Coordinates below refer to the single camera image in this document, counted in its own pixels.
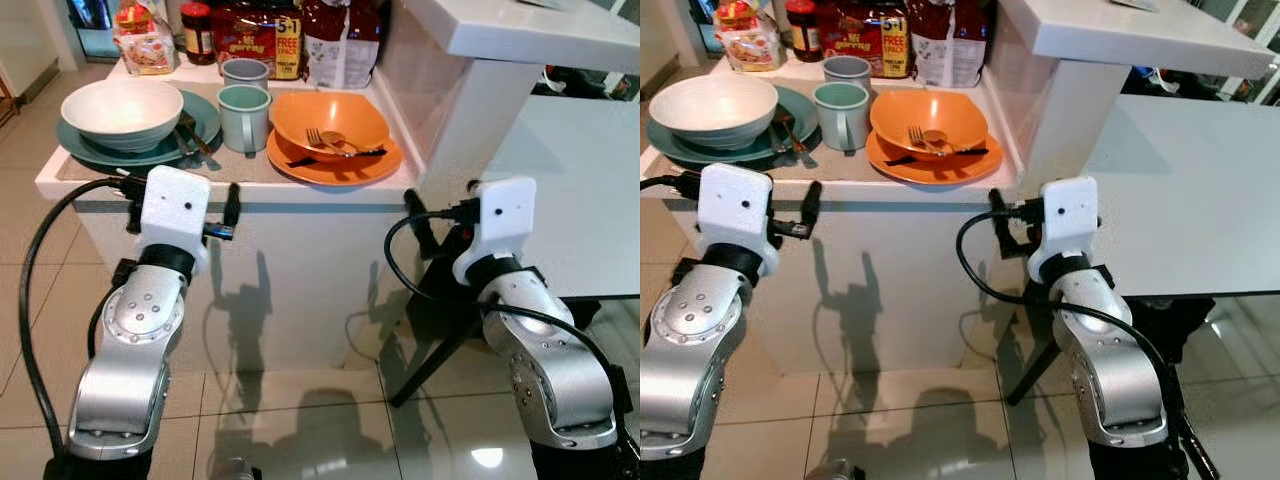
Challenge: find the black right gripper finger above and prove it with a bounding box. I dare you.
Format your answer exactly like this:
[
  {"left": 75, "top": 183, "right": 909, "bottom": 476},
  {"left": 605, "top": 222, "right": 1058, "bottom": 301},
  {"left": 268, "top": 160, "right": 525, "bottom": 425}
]
[
  {"left": 989, "top": 189, "right": 1015, "bottom": 253},
  {"left": 404, "top": 189, "right": 439, "bottom": 260}
]

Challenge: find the orange plate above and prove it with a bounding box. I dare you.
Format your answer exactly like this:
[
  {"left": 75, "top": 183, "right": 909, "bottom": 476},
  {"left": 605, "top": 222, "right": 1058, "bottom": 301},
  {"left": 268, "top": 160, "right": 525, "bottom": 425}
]
[
  {"left": 265, "top": 128, "right": 405, "bottom": 188},
  {"left": 864, "top": 129, "right": 1005, "bottom": 187}
]

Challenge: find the white ceramic bowl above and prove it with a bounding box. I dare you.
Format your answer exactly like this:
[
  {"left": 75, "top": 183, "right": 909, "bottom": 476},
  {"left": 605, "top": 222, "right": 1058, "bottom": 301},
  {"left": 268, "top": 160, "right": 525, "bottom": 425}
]
[
  {"left": 648, "top": 74, "right": 780, "bottom": 152},
  {"left": 60, "top": 78, "right": 185, "bottom": 154}
]

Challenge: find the light green mug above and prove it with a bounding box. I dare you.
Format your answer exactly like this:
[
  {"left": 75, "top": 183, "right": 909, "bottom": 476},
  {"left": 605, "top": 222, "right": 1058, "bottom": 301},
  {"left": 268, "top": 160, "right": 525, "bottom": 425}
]
[
  {"left": 217, "top": 84, "right": 274, "bottom": 155},
  {"left": 812, "top": 81, "right": 872, "bottom": 154}
]

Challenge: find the teal plate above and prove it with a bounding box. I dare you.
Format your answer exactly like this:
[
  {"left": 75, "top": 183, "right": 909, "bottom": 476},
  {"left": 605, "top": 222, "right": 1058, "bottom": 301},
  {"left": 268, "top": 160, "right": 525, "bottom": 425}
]
[
  {"left": 56, "top": 89, "right": 222, "bottom": 168},
  {"left": 645, "top": 86, "right": 820, "bottom": 167}
]

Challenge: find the white kitchen counter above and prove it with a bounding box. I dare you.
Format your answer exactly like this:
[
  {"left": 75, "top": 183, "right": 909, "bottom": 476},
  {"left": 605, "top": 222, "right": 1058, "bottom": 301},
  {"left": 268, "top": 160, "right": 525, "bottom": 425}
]
[
  {"left": 35, "top": 55, "right": 433, "bottom": 379},
  {"left": 640, "top": 52, "right": 1023, "bottom": 379}
]

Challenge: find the white dining table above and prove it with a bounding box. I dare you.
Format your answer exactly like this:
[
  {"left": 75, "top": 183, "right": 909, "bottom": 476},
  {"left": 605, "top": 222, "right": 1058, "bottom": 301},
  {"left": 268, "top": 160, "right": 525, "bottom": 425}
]
[
  {"left": 1082, "top": 94, "right": 1280, "bottom": 299},
  {"left": 470, "top": 94, "right": 641, "bottom": 301}
]

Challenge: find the orange bowl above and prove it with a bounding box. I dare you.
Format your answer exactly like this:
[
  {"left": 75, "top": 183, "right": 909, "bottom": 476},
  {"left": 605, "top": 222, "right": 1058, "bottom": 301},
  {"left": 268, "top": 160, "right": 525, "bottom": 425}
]
[
  {"left": 270, "top": 91, "right": 392, "bottom": 165},
  {"left": 868, "top": 89, "right": 992, "bottom": 162}
]

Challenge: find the grey mug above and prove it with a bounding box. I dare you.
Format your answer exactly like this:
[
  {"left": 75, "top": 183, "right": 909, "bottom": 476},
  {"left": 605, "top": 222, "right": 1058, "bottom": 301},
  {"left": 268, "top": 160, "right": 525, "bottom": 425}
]
[
  {"left": 823, "top": 55, "right": 874, "bottom": 91},
  {"left": 221, "top": 58, "right": 272, "bottom": 92}
]

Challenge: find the clear snack packet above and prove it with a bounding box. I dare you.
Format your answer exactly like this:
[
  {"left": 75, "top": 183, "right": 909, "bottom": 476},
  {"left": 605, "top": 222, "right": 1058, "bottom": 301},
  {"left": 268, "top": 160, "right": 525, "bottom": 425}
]
[
  {"left": 112, "top": 2, "right": 180, "bottom": 77},
  {"left": 715, "top": 0, "right": 782, "bottom": 74}
]

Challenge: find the dark glass door fridge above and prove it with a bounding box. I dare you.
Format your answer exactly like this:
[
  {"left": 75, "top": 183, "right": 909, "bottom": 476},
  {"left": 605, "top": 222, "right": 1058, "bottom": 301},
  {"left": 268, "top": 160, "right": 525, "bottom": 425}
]
[
  {"left": 694, "top": 0, "right": 723, "bottom": 53},
  {"left": 64, "top": 0, "right": 117, "bottom": 58}
]

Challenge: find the red lid jar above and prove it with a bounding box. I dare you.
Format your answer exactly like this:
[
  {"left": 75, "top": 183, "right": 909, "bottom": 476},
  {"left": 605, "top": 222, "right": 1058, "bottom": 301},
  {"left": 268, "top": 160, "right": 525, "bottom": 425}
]
[
  {"left": 785, "top": 0, "right": 824, "bottom": 64},
  {"left": 180, "top": 2, "right": 217, "bottom": 67}
]

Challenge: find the red instant noodle pack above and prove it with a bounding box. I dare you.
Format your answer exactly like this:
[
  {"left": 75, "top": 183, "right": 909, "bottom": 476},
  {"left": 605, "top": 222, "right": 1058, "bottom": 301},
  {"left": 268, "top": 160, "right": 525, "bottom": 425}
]
[
  {"left": 211, "top": 0, "right": 305, "bottom": 82},
  {"left": 819, "top": 0, "right": 910, "bottom": 80}
]

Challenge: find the dark red white bag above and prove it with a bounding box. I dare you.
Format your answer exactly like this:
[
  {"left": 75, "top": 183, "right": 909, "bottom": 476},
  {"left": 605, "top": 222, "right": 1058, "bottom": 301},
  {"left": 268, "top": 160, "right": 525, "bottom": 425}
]
[
  {"left": 907, "top": 0, "right": 992, "bottom": 90},
  {"left": 302, "top": 0, "right": 384, "bottom": 90}
]

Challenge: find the white raised bar shelf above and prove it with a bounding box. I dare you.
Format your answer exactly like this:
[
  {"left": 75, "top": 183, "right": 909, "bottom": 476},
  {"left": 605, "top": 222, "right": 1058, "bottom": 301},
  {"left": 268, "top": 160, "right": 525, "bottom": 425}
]
[
  {"left": 398, "top": 0, "right": 641, "bottom": 206},
  {"left": 995, "top": 0, "right": 1280, "bottom": 196}
]

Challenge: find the grey robot foot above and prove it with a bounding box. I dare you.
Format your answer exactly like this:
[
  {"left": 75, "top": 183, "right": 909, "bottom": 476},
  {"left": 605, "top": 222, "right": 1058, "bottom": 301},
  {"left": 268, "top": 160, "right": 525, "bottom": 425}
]
[
  {"left": 804, "top": 457, "right": 867, "bottom": 480},
  {"left": 212, "top": 456, "right": 264, "bottom": 480}
]

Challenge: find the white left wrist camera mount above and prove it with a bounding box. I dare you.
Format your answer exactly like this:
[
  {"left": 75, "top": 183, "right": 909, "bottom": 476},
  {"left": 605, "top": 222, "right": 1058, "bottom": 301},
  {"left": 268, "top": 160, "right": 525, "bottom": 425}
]
[
  {"left": 697, "top": 163, "right": 780, "bottom": 263},
  {"left": 138, "top": 166, "right": 213, "bottom": 263}
]

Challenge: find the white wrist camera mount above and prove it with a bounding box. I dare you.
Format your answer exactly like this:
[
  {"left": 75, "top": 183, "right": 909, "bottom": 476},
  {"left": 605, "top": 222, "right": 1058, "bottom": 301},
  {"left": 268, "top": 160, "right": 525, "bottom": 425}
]
[
  {"left": 138, "top": 166, "right": 213, "bottom": 263},
  {"left": 1027, "top": 176, "right": 1100, "bottom": 284},
  {"left": 697, "top": 163, "right": 780, "bottom": 263},
  {"left": 477, "top": 176, "right": 539, "bottom": 267}
]

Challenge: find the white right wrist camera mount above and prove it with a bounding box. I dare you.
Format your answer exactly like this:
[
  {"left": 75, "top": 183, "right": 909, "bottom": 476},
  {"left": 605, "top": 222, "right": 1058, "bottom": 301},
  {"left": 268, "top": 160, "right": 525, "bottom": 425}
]
[
  {"left": 1027, "top": 176, "right": 1100, "bottom": 284},
  {"left": 477, "top": 176, "right": 539, "bottom": 267}
]

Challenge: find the gold spoon black handle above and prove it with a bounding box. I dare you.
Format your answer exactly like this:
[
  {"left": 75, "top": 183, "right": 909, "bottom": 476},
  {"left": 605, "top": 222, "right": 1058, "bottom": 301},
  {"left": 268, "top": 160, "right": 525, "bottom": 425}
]
[
  {"left": 885, "top": 128, "right": 951, "bottom": 167},
  {"left": 182, "top": 108, "right": 217, "bottom": 161},
  {"left": 781, "top": 106, "right": 817, "bottom": 163},
  {"left": 286, "top": 130, "right": 350, "bottom": 168}
]

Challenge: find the gold fork black handle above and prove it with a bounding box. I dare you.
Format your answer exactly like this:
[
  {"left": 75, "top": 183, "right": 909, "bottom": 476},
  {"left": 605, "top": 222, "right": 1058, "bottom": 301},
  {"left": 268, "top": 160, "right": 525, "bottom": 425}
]
[
  {"left": 906, "top": 125, "right": 991, "bottom": 157},
  {"left": 174, "top": 112, "right": 201, "bottom": 161},
  {"left": 305, "top": 127, "right": 388, "bottom": 158},
  {"left": 771, "top": 110, "right": 798, "bottom": 161}
]

